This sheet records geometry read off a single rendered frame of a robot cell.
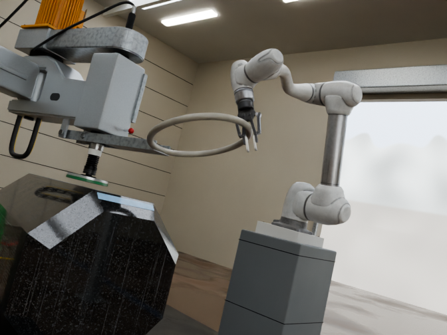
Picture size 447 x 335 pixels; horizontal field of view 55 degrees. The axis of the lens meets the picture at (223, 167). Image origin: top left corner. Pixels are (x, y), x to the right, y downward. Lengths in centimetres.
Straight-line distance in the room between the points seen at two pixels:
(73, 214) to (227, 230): 609
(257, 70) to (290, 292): 109
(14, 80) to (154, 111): 635
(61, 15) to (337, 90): 174
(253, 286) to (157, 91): 703
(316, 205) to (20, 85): 182
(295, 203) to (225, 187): 578
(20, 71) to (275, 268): 182
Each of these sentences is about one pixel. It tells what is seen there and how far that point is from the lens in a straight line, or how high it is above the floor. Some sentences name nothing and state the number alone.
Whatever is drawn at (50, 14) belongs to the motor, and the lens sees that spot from 302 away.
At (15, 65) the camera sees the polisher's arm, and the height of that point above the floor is 141.
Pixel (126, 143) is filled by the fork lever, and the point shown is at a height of 108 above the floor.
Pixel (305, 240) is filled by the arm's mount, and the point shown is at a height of 82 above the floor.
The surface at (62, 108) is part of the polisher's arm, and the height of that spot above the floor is 122.
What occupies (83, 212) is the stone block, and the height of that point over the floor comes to 72.
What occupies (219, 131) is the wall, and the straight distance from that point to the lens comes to 863.
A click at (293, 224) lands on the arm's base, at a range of 244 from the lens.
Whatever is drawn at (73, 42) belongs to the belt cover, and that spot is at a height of 161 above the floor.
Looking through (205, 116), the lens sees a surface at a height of 122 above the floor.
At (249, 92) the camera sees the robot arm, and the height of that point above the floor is 142.
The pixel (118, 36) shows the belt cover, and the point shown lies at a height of 164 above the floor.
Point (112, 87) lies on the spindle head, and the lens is 237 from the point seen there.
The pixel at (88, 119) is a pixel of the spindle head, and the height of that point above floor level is 117.
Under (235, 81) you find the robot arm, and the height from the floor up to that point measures 146.
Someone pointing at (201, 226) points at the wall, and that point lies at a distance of 840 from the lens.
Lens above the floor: 84
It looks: 6 degrees up
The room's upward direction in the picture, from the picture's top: 13 degrees clockwise
